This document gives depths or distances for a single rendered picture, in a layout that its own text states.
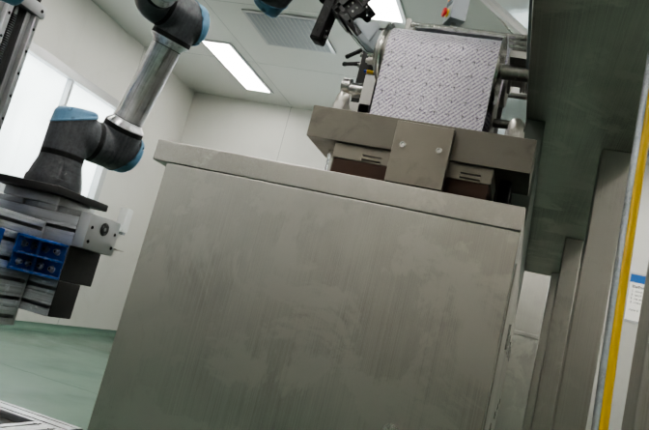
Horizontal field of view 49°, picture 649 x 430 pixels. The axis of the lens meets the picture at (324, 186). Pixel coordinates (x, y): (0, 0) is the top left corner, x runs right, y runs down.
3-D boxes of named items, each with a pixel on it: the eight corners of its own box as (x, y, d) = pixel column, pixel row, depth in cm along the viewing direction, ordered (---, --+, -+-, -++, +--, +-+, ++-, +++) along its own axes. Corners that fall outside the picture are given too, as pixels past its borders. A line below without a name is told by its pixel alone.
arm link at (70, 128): (32, 146, 193) (47, 99, 195) (75, 161, 202) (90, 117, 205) (53, 147, 184) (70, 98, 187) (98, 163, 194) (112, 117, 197)
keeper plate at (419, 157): (385, 183, 124) (399, 123, 126) (442, 193, 121) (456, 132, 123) (382, 179, 122) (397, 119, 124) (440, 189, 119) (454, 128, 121)
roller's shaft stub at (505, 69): (499, 85, 153) (503, 66, 153) (532, 89, 150) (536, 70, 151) (498, 76, 148) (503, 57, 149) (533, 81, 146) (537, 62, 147)
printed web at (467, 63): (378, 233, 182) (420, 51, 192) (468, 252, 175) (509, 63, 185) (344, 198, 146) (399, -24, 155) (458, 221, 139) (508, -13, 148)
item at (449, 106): (358, 160, 148) (379, 77, 151) (471, 181, 141) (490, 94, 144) (357, 159, 147) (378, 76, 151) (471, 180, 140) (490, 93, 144)
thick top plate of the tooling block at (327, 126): (326, 159, 145) (334, 131, 146) (527, 196, 133) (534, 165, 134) (305, 134, 130) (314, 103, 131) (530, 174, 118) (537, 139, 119)
